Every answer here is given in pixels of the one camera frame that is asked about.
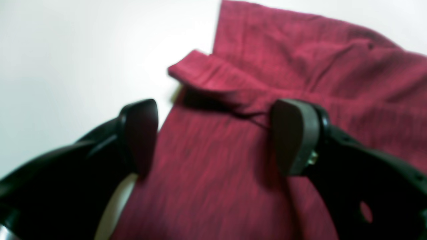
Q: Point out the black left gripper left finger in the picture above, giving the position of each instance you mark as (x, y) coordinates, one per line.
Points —
(62, 194)

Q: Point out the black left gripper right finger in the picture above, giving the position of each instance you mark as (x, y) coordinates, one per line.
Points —
(370, 195)

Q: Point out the maroon t-shirt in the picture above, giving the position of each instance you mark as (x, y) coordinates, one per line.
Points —
(213, 175)

